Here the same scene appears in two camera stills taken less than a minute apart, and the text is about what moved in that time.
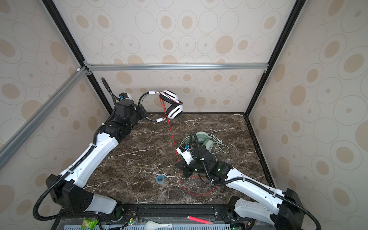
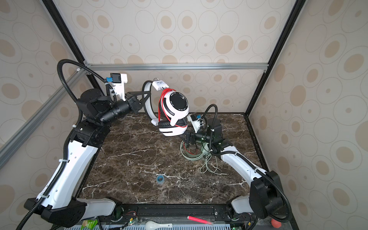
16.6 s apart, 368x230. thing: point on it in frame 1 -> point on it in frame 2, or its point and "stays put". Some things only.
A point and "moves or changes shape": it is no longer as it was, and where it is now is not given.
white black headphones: [174, 107] moves or changes shape
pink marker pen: [200, 220] stays put
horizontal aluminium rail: [157, 66] stays put
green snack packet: [88, 224] stays put
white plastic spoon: [151, 225] stays put
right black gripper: [186, 173] -> [189, 135]
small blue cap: [160, 178] stays put
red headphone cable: [162, 93] -> [160, 100]
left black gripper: [141, 109] -> [131, 98]
